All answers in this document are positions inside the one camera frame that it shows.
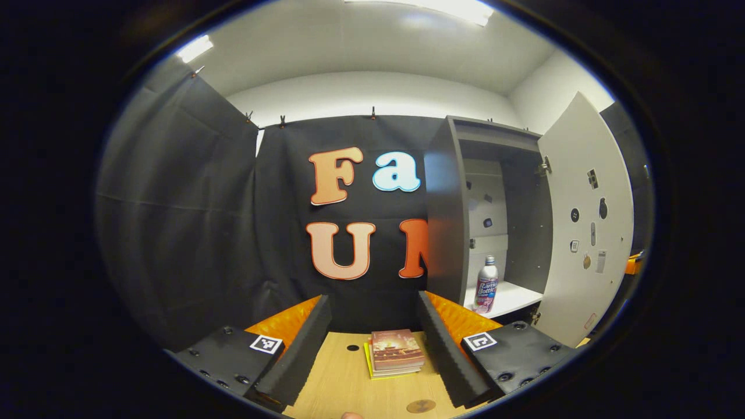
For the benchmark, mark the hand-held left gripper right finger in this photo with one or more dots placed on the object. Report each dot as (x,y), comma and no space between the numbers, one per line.
(445,355)

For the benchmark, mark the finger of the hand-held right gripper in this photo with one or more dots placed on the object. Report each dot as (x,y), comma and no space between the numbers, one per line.
(634,263)

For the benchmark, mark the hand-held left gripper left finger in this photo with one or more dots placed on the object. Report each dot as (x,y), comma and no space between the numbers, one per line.
(302,355)

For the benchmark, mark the silver bottle with pink label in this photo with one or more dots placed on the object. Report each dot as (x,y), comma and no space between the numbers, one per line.
(486,288)

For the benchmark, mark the beige cabinet door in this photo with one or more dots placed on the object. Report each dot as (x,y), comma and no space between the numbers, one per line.
(559,192)

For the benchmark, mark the grey cabinet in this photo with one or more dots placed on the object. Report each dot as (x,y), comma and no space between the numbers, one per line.
(445,233)

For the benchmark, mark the black backdrop cloth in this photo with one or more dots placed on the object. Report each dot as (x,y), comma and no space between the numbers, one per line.
(192,233)

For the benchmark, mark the large ceiling light panel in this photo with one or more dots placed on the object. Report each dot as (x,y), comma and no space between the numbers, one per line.
(454,9)

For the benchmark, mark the small ceiling light panel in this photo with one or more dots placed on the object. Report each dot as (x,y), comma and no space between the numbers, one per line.
(195,48)

